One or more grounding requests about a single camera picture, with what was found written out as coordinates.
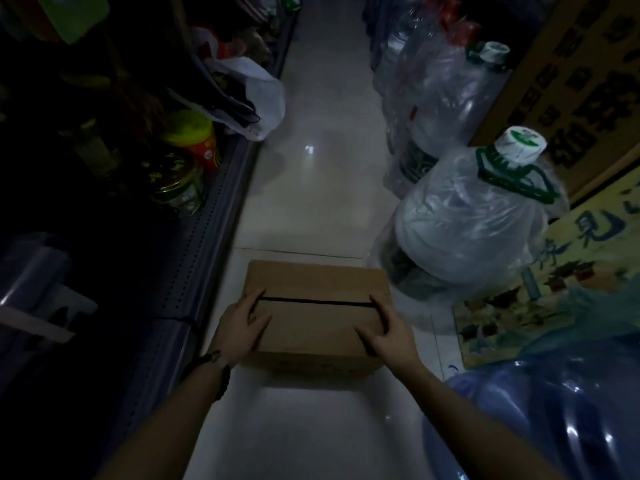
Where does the black wristband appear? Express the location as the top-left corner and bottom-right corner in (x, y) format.
(192, 350), (232, 403)

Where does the white plastic bag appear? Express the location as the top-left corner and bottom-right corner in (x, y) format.
(192, 27), (287, 143)

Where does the green label jar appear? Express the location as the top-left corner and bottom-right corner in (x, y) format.
(150, 157), (209, 218)

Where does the person's left forearm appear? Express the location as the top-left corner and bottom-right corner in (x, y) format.
(94, 362), (227, 480)

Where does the person's right hand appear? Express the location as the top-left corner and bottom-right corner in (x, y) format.
(354, 294), (426, 376)

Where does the yellow illustrated carton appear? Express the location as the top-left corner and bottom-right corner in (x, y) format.
(452, 167), (640, 370)

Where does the red jar yellow lid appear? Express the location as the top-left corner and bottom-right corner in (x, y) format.
(162, 110), (221, 178)

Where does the red cap water jug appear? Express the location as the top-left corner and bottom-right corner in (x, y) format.
(387, 20), (482, 145)
(372, 0), (462, 95)

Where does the person's left hand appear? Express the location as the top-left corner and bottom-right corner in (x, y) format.
(207, 289), (274, 368)

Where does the white cap water jug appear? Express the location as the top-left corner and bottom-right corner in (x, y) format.
(400, 42), (512, 186)

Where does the metal store shelf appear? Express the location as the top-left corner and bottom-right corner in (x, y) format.
(0, 0), (303, 480)

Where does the clear plastic film roll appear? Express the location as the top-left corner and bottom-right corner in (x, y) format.
(0, 234), (73, 310)

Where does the brown cardboard box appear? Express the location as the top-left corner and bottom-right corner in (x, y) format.
(239, 260), (394, 379)

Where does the blue water barrel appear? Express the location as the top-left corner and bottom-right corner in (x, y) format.
(421, 334), (640, 480)

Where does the person's right forearm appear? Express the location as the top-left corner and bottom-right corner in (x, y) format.
(395, 362), (568, 480)

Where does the brown printed carton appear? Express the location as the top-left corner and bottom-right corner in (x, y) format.
(469, 0), (640, 198)

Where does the bagged water jug green handle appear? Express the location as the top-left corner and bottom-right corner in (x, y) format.
(369, 127), (572, 316)

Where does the green packet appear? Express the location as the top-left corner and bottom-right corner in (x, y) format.
(32, 0), (111, 45)

